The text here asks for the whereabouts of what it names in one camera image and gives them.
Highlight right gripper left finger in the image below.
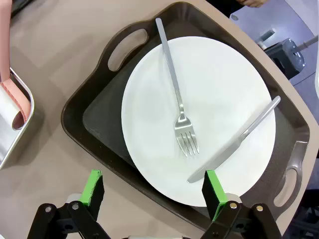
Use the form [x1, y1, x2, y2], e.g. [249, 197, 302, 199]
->
[26, 169, 111, 239]

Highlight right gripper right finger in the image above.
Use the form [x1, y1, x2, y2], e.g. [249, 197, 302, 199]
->
[199, 170, 283, 239]

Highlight silver metal table knife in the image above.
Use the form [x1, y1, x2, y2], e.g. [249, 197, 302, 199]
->
[186, 96, 282, 184]

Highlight silver metal fork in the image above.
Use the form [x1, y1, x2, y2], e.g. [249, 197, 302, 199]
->
[155, 17, 200, 158]

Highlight dark brown serving tray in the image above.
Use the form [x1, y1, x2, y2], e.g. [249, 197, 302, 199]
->
[61, 1, 311, 231]

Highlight white round dinner plate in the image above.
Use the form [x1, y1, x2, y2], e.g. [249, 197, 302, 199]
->
[121, 36, 277, 207]

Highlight pink lint roller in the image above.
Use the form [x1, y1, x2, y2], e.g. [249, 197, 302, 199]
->
[0, 0, 32, 131]

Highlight black device on floor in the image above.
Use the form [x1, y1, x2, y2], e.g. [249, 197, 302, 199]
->
[263, 37, 307, 81]

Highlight yellow hoodie person left hand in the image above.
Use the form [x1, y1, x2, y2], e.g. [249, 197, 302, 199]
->
[236, 0, 269, 8]

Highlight rectangular metal container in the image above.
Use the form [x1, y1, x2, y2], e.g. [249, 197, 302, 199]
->
[0, 66, 35, 170]

